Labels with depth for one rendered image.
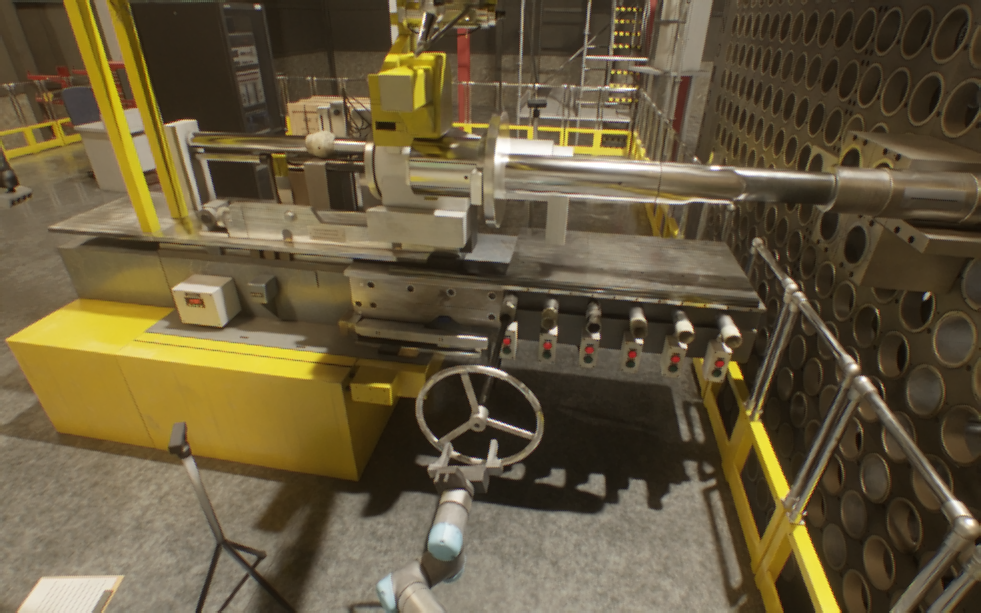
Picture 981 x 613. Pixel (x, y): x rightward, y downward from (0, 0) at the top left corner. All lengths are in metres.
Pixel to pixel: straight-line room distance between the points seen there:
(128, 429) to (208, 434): 0.47
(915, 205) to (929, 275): 0.55
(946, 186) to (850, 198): 0.32
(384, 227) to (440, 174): 0.45
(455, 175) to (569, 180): 0.38
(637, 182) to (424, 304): 1.07
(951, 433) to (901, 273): 0.72
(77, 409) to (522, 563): 2.29
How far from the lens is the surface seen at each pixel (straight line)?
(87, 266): 3.25
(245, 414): 2.56
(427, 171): 1.76
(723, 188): 1.80
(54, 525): 2.97
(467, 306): 2.21
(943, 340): 3.01
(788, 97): 5.04
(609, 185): 1.73
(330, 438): 2.42
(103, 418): 3.16
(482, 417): 1.50
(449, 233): 2.03
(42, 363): 3.16
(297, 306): 2.59
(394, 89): 1.55
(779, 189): 2.22
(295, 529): 2.47
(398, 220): 2.08
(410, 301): 2.28
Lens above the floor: 1.90
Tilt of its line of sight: 30 degrees down
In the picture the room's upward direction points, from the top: 1 degrees clockwise
